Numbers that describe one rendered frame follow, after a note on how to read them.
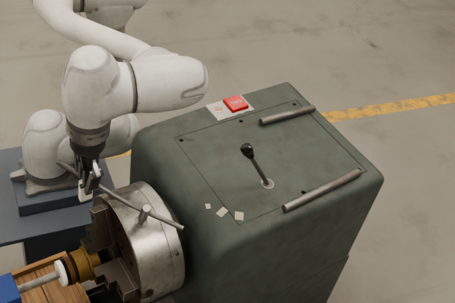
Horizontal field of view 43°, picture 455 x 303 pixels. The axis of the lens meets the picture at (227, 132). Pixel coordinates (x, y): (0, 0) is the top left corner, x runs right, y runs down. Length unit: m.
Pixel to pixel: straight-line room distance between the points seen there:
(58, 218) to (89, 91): 1.07
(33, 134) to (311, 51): 2.90
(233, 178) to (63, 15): 0.60
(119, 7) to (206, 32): 2.83
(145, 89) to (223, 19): 3.52
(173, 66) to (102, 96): 0.15
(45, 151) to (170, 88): 0.92
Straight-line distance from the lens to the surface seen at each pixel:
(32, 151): 1.99
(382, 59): 4.64
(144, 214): 1.40
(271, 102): 1.83
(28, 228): 2.08
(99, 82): 1.07
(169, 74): 1.12
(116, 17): 1.65
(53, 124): 1.95
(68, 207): 2.12
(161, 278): 1.51
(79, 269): 1.53
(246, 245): 1.46
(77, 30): 1.37
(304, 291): 1.99
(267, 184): 1.56
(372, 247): 3.22
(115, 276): 1.53
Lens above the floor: 2.39
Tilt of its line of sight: 42 degrees down
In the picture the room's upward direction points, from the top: 11 degrees clockwise
